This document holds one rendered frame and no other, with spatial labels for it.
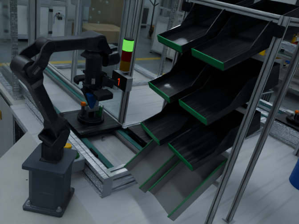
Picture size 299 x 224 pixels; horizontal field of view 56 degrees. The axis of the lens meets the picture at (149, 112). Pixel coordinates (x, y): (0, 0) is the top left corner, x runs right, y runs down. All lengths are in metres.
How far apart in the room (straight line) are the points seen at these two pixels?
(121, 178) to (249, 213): 0.57
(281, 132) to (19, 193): 1.63
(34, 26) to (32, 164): 1.23
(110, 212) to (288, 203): 0.85
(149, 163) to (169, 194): 0.15
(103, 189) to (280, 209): 0.80
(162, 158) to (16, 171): 0.62
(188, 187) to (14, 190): 0.67
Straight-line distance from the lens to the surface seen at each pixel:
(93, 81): 0.99
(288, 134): 2.09
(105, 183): 1.15
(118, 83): 1.40
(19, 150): 1.45
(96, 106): 1.46
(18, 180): 1.28
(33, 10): 2.05
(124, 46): 1.34
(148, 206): 1.20
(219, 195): 1.00
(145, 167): 1.10
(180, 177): 1.03
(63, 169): 1.00
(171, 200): 1.01
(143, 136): 1.41
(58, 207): 1.11
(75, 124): 1.44
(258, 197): 1.47
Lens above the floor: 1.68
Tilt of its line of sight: 25 degrees down
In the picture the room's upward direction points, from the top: 11 degrees clockwise
